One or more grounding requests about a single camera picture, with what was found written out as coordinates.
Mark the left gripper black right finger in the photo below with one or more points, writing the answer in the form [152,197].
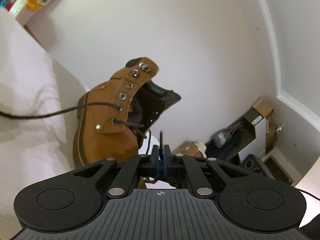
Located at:
[215,196]

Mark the white trash bin yellow bag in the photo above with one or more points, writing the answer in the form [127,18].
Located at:
[23,10]

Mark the tan leather boot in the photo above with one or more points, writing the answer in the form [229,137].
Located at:
[115,116]

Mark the cardboard box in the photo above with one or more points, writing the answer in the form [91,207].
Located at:
[264,108]

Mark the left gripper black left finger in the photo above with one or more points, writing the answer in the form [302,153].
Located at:
[73,199]

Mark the dark brown shoelace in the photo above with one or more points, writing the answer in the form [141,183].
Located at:
[70,109]

